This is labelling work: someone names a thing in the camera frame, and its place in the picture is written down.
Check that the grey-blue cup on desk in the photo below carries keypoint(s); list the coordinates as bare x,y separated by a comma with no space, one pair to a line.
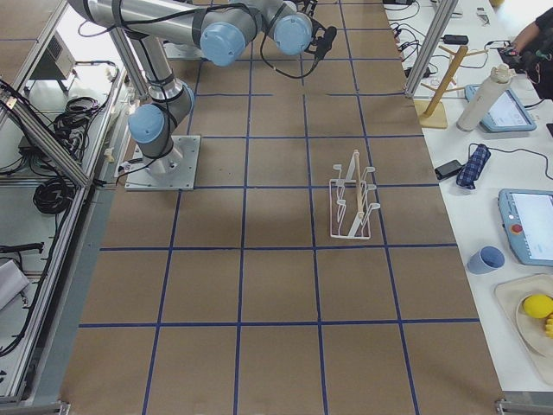
487,259

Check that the black power adapter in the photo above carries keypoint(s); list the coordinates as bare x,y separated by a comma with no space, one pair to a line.
448,170

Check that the wooden mug tree stand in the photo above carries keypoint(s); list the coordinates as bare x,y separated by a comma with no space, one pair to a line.
431,113

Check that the folded blue plaid umbrella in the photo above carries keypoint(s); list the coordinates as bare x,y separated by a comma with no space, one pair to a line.
472,170

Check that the white cylindrical bottle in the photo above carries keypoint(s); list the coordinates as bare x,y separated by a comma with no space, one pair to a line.
486,95

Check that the blue teach pendant tablet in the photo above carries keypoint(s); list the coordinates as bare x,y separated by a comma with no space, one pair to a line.
507,114

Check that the yellow toy lemon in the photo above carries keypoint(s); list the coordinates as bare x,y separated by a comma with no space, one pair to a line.
538,306

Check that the beige tray on desk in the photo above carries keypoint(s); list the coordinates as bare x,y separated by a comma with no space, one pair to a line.
531,331

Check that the person at desk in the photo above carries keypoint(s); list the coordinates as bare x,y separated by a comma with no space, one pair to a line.
534,45

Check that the white wire cup rack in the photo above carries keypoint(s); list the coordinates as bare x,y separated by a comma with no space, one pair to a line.
350,205

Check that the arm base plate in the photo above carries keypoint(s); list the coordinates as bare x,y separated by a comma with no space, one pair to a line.
176,171

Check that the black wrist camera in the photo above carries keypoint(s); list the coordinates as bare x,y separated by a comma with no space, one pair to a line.
324,43

